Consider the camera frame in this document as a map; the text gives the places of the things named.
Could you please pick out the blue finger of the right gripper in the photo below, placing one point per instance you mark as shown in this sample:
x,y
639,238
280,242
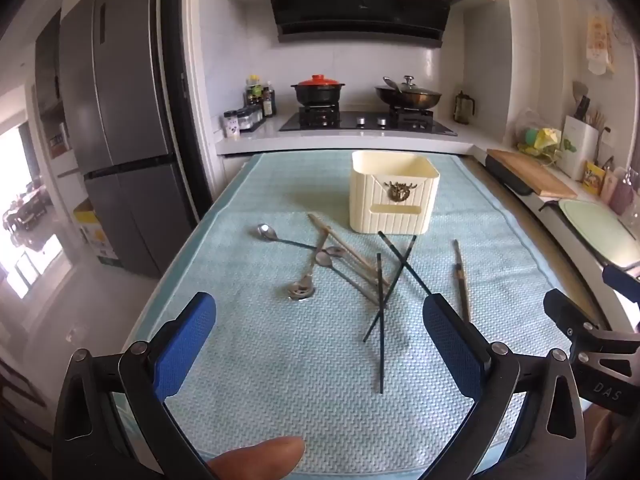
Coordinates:
x,y
571,320
622,282

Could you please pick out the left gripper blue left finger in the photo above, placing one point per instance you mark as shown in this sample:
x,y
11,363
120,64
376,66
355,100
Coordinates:
x,y
90,440

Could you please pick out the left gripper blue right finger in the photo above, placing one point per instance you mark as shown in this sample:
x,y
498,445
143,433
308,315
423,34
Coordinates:
x,y
548,439

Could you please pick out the brown wooden chopstick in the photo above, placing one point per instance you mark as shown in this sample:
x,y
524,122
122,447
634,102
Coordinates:
x,y
462,286

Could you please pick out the dark green chopstick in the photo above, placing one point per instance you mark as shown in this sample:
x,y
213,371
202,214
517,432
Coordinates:
x,y
381,323
393,284

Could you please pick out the ornate handle silver spoon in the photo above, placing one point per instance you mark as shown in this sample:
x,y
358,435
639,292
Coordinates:
x,y
304,288

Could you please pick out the person's right hand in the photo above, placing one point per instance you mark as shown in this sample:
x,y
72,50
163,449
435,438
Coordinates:
x,y
602,429

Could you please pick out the person's left hand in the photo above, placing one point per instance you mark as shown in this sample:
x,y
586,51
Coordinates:
x,y
270,460

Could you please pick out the green round tray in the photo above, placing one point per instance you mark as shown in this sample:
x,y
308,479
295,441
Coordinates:
x,y
602,232

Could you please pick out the wooden cutting board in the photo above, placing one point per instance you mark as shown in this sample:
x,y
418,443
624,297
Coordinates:
x,y
540,179

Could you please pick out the white knife block holder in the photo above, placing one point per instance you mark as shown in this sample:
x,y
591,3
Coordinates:
x,y
578,144

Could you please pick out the yellow green plastic bag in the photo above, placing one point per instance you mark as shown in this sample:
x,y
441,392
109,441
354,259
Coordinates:
x,y
540,142

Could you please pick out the cream utensil holder box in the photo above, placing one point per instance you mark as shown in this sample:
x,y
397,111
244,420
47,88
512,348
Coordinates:
x,y
391,192

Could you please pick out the dark glass jug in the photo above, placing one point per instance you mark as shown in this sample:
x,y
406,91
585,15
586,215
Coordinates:
x,y
464,108

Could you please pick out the yellow cardboard box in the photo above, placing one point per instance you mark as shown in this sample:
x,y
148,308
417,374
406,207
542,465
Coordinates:
x,y
92,229

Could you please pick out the light blue woven table mat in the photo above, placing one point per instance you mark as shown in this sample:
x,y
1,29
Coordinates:
x,y
274,366

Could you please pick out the wok with glass lid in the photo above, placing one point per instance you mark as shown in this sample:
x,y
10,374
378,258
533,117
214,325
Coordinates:
x,y
407,95

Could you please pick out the black gas stove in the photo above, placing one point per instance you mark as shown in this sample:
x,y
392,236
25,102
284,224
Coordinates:
x,y
393,119

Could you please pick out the black pot with red lid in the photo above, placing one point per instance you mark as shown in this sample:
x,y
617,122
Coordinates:
x,y
318,91

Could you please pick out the white lidded spice jar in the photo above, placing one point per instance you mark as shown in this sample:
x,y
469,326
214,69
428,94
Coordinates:
x,y
231,124

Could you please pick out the sauce bottles group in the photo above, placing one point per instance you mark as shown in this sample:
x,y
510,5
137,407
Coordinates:
x,y
257,93

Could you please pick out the black range hood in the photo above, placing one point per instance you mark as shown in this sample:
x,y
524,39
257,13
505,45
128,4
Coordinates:
x,y
414,21

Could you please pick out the grey refrigerator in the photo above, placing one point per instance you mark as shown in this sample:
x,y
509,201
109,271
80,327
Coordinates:
x,y
131,126

